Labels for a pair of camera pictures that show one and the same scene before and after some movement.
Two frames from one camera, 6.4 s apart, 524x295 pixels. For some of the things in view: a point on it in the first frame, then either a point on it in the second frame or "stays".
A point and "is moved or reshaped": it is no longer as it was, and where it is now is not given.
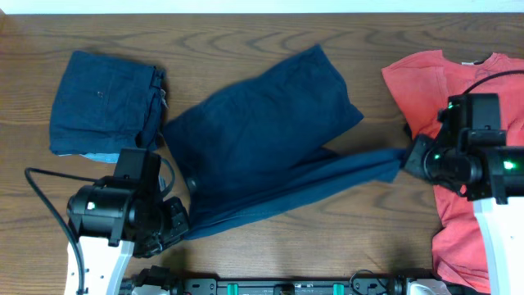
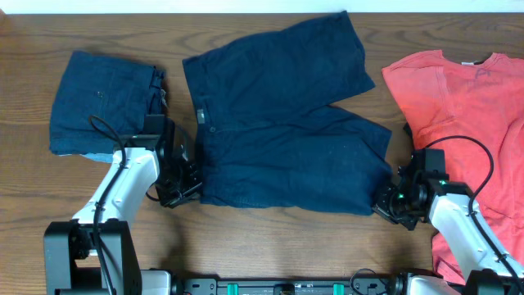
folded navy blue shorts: [100, 105] stays
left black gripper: [176, 221] → [177, 193]
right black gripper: [415, 161] → [381, 206]
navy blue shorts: [252, 147] is moved or reshaped
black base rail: [364, 283] stays
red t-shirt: [421, 84] stays
